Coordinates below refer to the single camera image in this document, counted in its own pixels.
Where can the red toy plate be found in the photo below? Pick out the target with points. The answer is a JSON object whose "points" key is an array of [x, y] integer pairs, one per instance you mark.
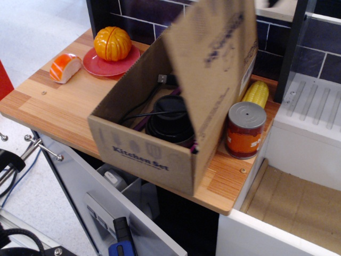
{"points": [[100, 67]]}

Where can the orange white salmon sushi toy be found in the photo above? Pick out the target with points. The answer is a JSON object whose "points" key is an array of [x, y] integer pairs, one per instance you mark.
{"points": [[64, 67]]}

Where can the black round device in box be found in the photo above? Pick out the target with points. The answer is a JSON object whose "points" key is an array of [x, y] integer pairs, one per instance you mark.
{"points": [[170, 121]]}

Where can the black blue tool handle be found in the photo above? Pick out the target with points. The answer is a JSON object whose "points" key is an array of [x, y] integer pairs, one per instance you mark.
{"points": [[125, 245]]}

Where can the orange toy pumpkin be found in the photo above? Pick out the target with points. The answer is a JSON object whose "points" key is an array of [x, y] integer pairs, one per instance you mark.
{"points": [[112, 44]]}

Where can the white sink unit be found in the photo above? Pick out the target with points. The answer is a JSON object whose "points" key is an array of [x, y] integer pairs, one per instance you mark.
{"points": [[290, 204]]}

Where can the brown cardboard kitchen set box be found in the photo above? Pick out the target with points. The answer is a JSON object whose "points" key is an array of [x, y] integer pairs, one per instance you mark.
{"points": [[211, 50]]}

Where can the grey box under counter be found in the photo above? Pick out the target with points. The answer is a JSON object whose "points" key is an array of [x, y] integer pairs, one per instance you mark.
{"points": [[125, 184]]}

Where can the yellow toy corn cob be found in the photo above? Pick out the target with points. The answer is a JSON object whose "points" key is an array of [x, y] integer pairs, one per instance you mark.
{"points": [[257, 93]]}

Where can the orange toy soup can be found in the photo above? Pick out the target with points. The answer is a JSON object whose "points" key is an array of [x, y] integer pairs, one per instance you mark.
{"points": [[244, 129]]}

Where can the white cabinet door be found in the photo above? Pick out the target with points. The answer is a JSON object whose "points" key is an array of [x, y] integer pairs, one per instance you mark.
{"points": [[97, 203]]}

